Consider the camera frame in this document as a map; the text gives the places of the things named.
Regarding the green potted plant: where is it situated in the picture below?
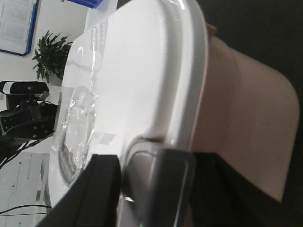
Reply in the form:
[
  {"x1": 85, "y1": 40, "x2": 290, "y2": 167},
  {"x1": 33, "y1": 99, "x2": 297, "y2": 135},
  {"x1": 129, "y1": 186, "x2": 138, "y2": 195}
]
[{"x1": 32, "y1": 31, "x2": 72, "y2": 82}]

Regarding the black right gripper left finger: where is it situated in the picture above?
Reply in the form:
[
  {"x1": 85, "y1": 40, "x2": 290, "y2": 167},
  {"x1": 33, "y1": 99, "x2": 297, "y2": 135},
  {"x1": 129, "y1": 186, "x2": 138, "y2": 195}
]
[{"x1": 38, "y1": 155, "x2": 121, "y2": 227}]

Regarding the black and white camera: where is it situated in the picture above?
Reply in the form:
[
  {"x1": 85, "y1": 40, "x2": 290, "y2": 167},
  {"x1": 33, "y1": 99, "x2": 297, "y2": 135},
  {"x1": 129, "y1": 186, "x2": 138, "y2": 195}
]
[{"x1": 0, "y1": 81, "x2": 49, "y2": 95}]

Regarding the blue framed wall poster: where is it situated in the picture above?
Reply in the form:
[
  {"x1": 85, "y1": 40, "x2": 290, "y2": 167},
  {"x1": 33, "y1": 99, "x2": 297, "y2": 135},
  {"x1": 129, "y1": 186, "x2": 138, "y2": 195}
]
[{"x1": 0, "y1": 0, "x2": 39, "y2": 56}]

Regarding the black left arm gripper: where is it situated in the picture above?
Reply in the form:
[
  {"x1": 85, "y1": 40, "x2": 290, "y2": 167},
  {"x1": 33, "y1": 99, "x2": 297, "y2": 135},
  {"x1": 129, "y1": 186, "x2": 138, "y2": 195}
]
[{"x1": 0, "y1": 100, "x2": 57, "y2": 141}]

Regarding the dark grey table mat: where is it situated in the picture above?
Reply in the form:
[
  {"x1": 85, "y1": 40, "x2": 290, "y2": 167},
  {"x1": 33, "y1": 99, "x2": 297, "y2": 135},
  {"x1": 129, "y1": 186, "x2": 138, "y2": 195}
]
[{"x1": 199, "y1": 0, "x2": 303, "y2": 227}]

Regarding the white lidded plastic bin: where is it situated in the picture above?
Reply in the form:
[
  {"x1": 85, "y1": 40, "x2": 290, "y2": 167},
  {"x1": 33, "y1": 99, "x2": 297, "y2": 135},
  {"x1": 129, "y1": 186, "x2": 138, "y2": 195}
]
[{"x1": 48, "y1": 0, "x2": 301, "y2": 227}]

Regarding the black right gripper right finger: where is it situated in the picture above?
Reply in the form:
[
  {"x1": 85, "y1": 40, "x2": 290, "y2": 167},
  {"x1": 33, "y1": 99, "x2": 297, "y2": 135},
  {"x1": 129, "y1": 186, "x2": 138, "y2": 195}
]
[{"x1": 190, "y1": 153, "x2": 303, "y2": 227}]

